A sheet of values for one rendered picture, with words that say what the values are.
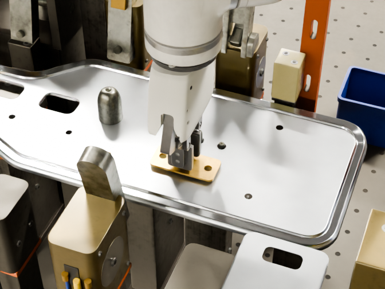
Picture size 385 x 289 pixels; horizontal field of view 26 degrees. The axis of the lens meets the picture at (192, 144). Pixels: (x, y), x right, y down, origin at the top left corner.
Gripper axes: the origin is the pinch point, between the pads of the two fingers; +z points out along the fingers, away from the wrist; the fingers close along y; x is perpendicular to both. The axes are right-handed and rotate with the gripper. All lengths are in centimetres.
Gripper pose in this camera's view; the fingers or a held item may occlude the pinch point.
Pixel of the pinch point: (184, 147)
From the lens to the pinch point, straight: 101.9
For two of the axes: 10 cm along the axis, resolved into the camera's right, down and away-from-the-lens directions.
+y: -3.6, 6.5, -6.7
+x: 9.3, 2.5, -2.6
